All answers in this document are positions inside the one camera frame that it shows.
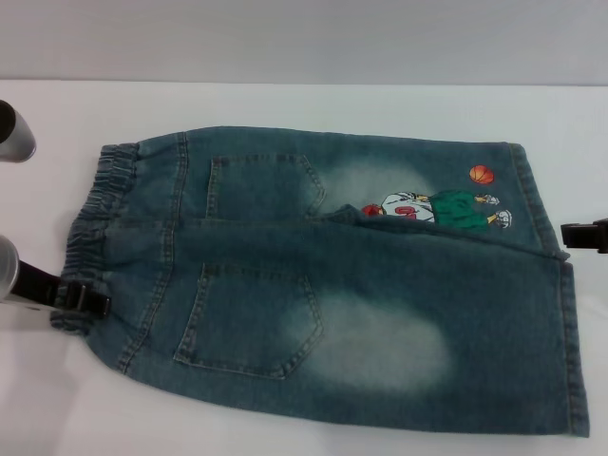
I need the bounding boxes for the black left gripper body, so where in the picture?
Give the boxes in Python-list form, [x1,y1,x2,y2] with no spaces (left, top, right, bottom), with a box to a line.
[12,259,66,308]

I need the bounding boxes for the blue denim shorts with cartoon print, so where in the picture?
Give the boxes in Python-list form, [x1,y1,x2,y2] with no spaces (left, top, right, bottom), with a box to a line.
[49,124,590,437]

